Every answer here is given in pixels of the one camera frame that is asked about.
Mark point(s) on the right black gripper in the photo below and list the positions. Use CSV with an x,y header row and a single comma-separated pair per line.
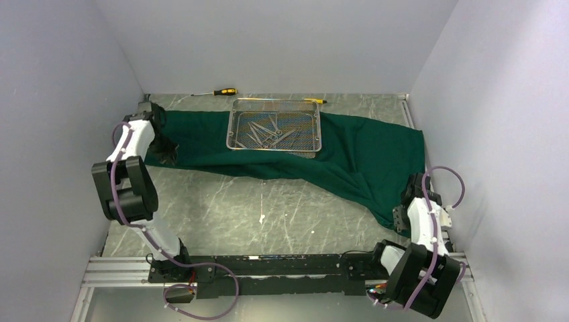
x,y
400,217

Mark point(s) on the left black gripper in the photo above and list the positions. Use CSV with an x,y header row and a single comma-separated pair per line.
x,y
164,145

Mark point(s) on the green surgical drape cloth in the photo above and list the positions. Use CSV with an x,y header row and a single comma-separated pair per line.
x,y
361,160

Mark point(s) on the wire mesh instrument tray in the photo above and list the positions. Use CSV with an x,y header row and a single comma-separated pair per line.
x,y
299,121

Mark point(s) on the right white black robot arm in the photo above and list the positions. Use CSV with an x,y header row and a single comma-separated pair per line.
x,y
421,275

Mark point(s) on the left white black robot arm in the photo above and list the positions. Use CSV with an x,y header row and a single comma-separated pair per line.
x,y
124,186

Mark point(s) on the steel surgical forceps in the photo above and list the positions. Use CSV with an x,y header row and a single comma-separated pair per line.
x,y
260,136

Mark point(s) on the steel surgical scissors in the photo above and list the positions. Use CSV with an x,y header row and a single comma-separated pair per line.
x,y
276,132

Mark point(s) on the small yellow screwdriver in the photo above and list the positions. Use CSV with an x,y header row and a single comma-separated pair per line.
x,y
317,101

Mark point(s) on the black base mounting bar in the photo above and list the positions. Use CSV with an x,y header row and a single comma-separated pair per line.
x,y
224,276

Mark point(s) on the yellow black handled screwdriver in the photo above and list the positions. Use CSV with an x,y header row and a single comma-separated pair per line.
x,y
220,92

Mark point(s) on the aluminium front rail frame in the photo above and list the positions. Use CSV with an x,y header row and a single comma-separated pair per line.
x,y
133,272

